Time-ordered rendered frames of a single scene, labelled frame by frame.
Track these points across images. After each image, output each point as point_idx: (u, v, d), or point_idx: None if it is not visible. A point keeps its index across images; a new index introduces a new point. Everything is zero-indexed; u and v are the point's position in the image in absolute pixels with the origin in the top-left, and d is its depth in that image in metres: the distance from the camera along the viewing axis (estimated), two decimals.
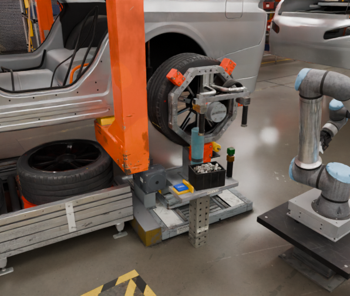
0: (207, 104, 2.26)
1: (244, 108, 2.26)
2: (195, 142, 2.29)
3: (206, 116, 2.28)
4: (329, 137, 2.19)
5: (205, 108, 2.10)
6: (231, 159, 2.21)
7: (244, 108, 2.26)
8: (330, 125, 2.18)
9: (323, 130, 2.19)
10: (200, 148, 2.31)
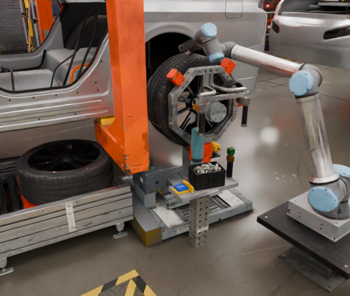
0: (207, 104, 2.26)
1: (244, 108, 2.26)
2: (195, 142, 2.29)
3: (206, 116, 2.28)
4: None
5: (205, 108, 2.10)
6: (231, 159, 2.21)
7: (244, 108, 2.26)
8: (197, 43, 2.10)
9: (193, 42, 2.14)
10: (200, 148, 2.31)
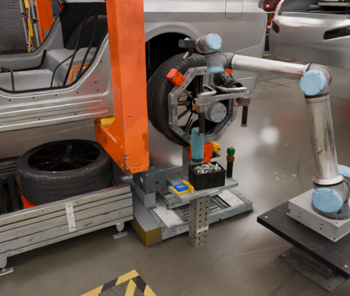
0: (207, 104, 2.26)
1: (244, 108, 2.26)
2: (195, 142, 2.29)
3: (206, 116, 2.28)
4: None
5: (205, 108, 2.10)
6: (231, 159, 2.21)
7: (244, 108, 2.26)
8: (197, 47, 2.02)
9: (195, 44, 2.06)
10: (200, 148, 2.31)
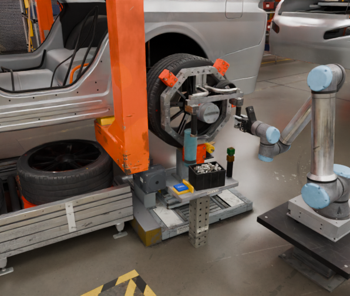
0: (200, 106, 2.24)
1: (236, 109, 2.24)
2: (188, 143, 2.27)
3: (199, 117, 2.26)
4: (251, 130, 2.14)
5: (197, 109, 2.07)
6: (231, 159, 2.21)
7: (237, 110, 2.23)
8: (256, 123, 2.08)
9: (255, 121, 2.12)
10: (193, 149, 2.29)
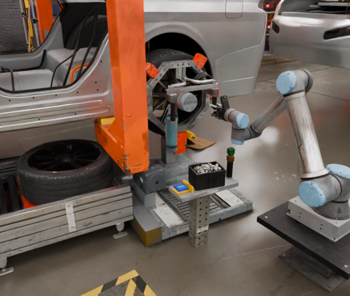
0: (179, 95, 2.47)
1: (212, 98, 2.47)
2: (168, 130, 2.50)
3: (178, 106, 2.49)
4: None
5: (175, 98, 2.30)
6: (231, 159, 2.21)
7: (213, 99, 2.46)
8: (228, 110, 2.31)
9: (228, 108, 2.35)
10: (174, 135, 2.52)
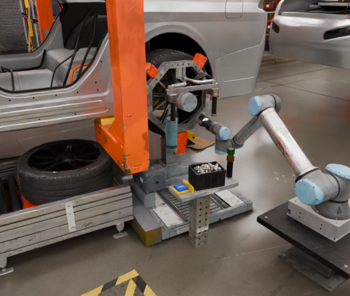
0: (179, 95, 2.47)
1: (212, 98, 2.47)
2: (168, 130, 2.50)
3: (178, 106, 2.49)
4: None
5: (175, 98, 2.30)
6: (231, 159, 2.21)
7: (213, 99, 2.46)
8: (210, 128, 2.62)
9: (209, 124, 2.65)
10: (174, 135, 2.52)
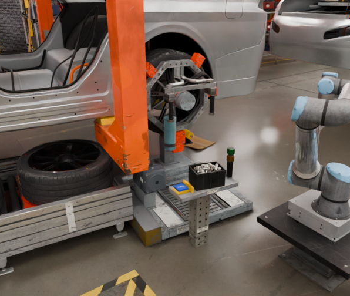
0: (177, 94, 2.49)
1: (211, 97, 2.49)
2: (167, 128, 2.52)
3: (177, 105, 2.51)
4: None
5: (174, 97, 2.33)
6: (231, 159, 2.21)
7: (211, 98, 2.49)
8: None
9: None
10: (172, 134, 2.54)
